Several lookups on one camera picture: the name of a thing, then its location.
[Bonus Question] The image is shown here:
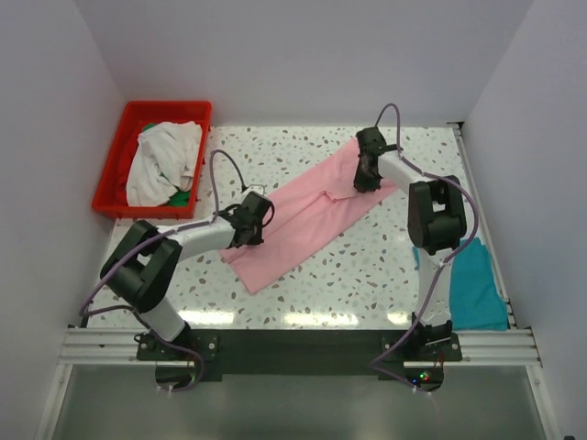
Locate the pink t shirt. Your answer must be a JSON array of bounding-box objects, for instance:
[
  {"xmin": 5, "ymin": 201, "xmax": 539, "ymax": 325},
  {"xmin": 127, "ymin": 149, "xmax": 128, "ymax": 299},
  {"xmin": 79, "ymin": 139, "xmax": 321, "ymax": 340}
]
[{"xmin": 220, "ymin": 138, "xmax": 397, "ymax": 295}]

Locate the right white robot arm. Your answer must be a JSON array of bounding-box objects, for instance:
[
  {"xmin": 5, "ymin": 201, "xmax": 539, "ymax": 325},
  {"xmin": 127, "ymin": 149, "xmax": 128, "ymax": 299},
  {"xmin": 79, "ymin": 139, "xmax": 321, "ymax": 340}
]
[{"xmin": 353, "ymin": 126, "xmax": 472, "ymax": 364}]

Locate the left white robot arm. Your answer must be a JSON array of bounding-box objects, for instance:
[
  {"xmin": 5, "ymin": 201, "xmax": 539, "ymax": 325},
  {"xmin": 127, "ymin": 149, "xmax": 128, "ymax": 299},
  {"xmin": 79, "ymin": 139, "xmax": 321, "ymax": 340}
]
[{"xmin": 100, "ymin": 192, "xmax": 276, "ymax": 360}]

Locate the green t shirt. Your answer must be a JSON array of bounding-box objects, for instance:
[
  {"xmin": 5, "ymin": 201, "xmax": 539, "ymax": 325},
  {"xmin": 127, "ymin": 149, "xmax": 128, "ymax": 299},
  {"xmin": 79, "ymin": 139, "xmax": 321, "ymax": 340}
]
[{"xmin": 141, "ymin": 123, "xmax": 191, "ymax": 207}]

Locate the white t shirt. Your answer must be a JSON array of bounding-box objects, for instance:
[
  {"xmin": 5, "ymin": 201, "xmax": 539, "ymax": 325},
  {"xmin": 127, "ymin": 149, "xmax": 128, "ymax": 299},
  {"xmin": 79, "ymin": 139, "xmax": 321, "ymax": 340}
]
[{"xmin": 126, "ymin": 121, "xmax": 203, "ymax": 207}]

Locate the red plastic bin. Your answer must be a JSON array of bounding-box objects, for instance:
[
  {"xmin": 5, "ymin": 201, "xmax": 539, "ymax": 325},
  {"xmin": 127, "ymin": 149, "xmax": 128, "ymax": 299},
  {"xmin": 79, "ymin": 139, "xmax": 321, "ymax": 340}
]
[{"xmin": 92, "ymin": 101, "xmax": 213, "ymax": 220}]

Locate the teal folded t shirt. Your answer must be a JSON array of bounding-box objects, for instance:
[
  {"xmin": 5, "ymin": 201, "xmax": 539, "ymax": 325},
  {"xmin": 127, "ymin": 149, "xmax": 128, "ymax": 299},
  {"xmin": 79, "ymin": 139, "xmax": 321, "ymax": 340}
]
[{"xmin": 411, "ymin": 236, "xmax": 510, "ymax": 332}]

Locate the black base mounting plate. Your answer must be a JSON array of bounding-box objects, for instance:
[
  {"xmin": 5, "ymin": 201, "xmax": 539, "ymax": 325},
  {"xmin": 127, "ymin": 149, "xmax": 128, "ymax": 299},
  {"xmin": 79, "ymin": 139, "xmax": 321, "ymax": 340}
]
[{"xmin": 134, "ymin": 329, "xmax": 463, "ymax": 388}]

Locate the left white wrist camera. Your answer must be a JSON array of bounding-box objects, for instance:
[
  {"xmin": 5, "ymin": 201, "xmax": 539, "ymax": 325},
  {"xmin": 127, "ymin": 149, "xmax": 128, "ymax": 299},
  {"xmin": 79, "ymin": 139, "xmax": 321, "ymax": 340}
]
[{"xmin": 246, "ymin": 184, "xmax": 266, "ymax": 195}]

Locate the aluminium frame rail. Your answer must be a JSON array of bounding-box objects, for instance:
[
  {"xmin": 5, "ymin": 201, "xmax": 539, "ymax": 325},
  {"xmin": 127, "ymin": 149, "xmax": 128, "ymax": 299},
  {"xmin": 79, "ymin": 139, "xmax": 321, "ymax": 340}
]
[{"xmin": 58, "ymin": 308, "xmax": 540, "ymax": 367}]

